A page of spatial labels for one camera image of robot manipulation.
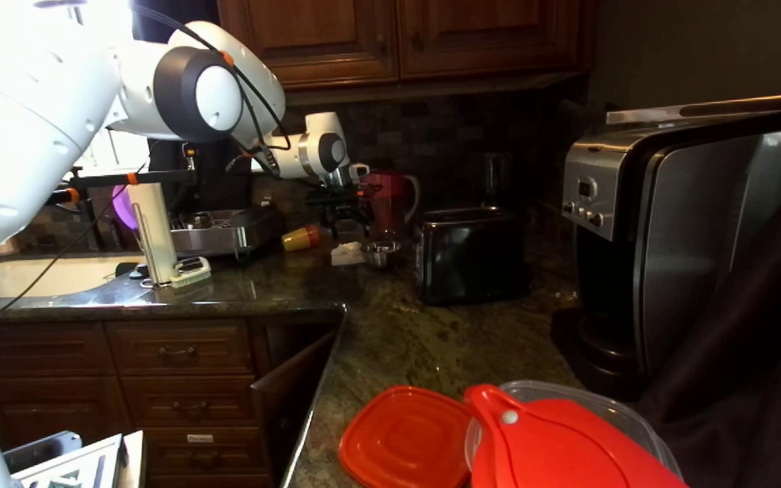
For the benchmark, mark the black chrome toaster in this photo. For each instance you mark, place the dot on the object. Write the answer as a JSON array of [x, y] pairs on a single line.
[[470, 259]]

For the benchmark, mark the wooden upper cabinets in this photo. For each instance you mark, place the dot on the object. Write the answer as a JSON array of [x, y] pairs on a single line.
[[407, 37]]

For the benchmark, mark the open wooden cabinet door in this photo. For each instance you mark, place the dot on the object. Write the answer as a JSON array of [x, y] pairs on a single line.
[[297, 388]]

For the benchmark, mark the wooden cabinets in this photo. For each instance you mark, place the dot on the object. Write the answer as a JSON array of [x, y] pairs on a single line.
[[92, 381], [407, 37]]

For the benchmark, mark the wooden lower cabinets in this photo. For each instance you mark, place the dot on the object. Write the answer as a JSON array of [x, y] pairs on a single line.
[[92, 381]]

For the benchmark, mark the purple cup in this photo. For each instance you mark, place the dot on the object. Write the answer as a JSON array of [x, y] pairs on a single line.
[[122, 206]]

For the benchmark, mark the clear plastic container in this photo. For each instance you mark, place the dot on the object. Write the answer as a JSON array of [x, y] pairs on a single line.
[[624, 415]]

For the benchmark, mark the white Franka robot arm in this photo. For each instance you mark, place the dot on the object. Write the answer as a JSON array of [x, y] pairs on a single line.
[[27, 110]]

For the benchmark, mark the flat red plastic lid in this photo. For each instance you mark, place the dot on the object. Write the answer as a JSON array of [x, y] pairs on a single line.
[[404, 443]]

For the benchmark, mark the stainless steel pot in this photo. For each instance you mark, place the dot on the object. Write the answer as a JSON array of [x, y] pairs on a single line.
[[215, 237]]

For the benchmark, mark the black espresso machine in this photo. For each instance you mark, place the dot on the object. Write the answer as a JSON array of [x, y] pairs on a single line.
[[202, 179]]

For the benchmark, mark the white robot stand frame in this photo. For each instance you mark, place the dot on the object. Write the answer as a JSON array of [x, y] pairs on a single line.
[[81, 465]]

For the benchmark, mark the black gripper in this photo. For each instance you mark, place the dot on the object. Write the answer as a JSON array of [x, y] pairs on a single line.
[[344, 206]]

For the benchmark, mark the red container lid with tab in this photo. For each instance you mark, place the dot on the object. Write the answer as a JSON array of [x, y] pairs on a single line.
[[563, 452]]

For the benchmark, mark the black steel coffee maker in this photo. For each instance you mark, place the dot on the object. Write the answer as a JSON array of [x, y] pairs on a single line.
[[679, 225]]

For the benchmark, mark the yellow bottle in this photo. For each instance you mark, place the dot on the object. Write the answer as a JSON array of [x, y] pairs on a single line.
[[302, 240]]

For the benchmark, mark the small white container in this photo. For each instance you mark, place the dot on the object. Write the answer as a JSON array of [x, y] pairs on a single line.
[[348, 256]]

